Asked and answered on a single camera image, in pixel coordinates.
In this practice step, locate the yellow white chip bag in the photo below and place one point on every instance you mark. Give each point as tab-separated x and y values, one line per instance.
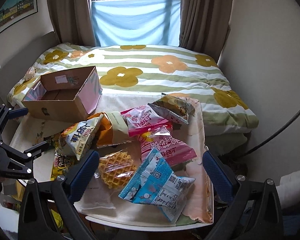
76	139

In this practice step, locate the cardboard box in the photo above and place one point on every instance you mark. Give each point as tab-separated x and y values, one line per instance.
67	95

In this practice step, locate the right brown curtain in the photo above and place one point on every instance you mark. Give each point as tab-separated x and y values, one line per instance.
204	25

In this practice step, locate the left brown curtain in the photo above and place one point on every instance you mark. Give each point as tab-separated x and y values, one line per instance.
71	21

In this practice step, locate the green corn roll chip bag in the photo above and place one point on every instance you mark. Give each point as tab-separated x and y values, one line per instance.
173	109

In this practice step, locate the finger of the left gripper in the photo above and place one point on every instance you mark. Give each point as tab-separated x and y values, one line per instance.
27	152
7	113

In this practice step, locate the small plush toy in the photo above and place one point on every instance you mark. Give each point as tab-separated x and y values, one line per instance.
31	72

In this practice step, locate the blue window cloth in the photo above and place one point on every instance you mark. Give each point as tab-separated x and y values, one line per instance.
136	22

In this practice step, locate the blue white snack bag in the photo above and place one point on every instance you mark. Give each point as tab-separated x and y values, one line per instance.
155	183

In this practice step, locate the dark chocolate bar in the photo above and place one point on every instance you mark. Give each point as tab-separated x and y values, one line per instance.
61	165

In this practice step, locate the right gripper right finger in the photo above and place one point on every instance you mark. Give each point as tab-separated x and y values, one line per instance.
231	191

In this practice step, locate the waffle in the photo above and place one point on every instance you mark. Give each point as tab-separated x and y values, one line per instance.
116	169

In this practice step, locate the brown curtain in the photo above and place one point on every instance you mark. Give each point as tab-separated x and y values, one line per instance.
204	25
71	21

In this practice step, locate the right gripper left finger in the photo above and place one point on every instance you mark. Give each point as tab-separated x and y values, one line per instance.
68	189

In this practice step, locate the framed building picture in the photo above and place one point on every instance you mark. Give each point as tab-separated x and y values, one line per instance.
14	11

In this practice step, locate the white round table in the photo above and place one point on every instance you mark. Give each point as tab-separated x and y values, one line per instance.
149	227

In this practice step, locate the orange foil snack bag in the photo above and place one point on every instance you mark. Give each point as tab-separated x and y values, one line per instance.
112	131

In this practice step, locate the floral striped quilt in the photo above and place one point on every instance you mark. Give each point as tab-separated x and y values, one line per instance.
152	70

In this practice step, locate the small pink snack bag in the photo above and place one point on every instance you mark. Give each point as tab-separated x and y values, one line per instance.
140	119

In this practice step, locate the white translucent snack packet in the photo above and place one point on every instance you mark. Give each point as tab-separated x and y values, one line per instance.
97	195

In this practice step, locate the large pink snack bag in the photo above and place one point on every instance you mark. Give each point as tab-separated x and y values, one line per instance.
173	150

